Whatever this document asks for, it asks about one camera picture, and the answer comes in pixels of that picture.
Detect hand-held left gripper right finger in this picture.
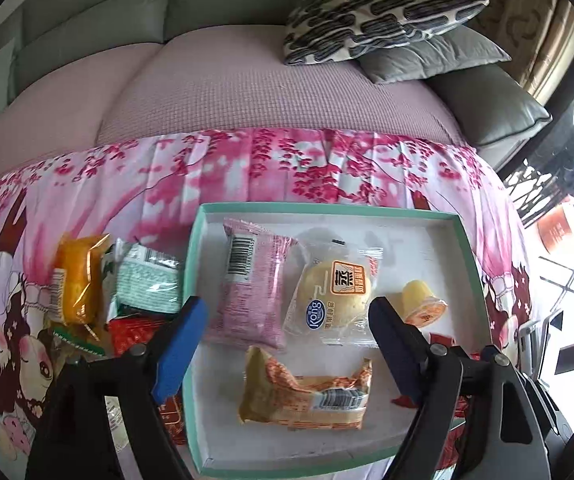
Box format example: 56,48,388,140
368,296,553,480

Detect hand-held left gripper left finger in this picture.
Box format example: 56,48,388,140
26,296,211,480

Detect yellow jelly cup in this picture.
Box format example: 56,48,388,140
401,279,449,330

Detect green foil snack packet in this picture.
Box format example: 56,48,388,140
107,242,184,318

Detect pink snack packet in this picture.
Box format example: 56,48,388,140
206,217,299,352

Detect yellow bun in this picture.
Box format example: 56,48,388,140
283,227,385,346

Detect small white and green packet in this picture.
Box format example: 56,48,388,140
99,239,128,311

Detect cream and orange snack packet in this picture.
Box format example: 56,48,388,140
238,346,373,431

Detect teal shallow box tray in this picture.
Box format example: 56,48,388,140
181,202,488,478

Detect orange clear-wrapped snack packet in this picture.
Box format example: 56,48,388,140
53,232,110,326

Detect pink printed blanket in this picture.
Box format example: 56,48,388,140
0,127,540,480

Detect orange pot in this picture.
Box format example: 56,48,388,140
537,207,574,256

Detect black folding chair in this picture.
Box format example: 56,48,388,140
500,117,574,228

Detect pink sofa cover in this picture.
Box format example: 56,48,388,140
0,22,473,221

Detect grey pillow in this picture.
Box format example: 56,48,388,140
357,25,513,85

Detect black and cream patterned pillow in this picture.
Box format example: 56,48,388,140
282,0,490,67

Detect grey sofa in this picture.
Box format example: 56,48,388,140
0,0,553,161

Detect beige patterned curtain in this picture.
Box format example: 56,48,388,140
417,0,574,106

